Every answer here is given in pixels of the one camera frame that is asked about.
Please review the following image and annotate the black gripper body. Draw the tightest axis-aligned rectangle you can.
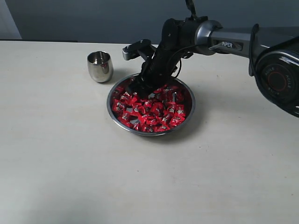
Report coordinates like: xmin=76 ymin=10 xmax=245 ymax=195
xmin=137 ymin=44 xmax=185 ymax=90

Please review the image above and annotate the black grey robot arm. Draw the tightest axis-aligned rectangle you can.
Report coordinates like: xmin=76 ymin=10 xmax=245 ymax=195
xmin=123 ymin=16 xmax=299 ymax=117

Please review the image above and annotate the steel cup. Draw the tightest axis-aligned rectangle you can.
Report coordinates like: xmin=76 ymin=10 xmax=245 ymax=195
xmin=87 ymin=51 xmax=114 ymax=83

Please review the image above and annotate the round steel plate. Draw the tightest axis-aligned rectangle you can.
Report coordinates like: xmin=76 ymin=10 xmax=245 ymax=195
xmin=107 ymin=74 xmax=195 ymax=137

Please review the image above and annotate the red wrapped candy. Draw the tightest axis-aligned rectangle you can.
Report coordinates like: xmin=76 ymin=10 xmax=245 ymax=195
xmin=111 ymin=99 xmax=126 ymax=113
xmin=169 ymin=116 xmax=185 ymax=127
xmin=174 ymin=105 xmax=186 ymax=118
xmin=117 ymin=111 xmax=131 ymax=123

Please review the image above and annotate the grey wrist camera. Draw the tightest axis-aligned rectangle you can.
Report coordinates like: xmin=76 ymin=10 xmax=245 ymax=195
xmin=122 ymin=39 xmax=157 ymax=61

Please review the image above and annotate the black cable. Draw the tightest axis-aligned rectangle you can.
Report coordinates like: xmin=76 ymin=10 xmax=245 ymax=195
xmin=163 ymin=0 xmax=211 ymax=77

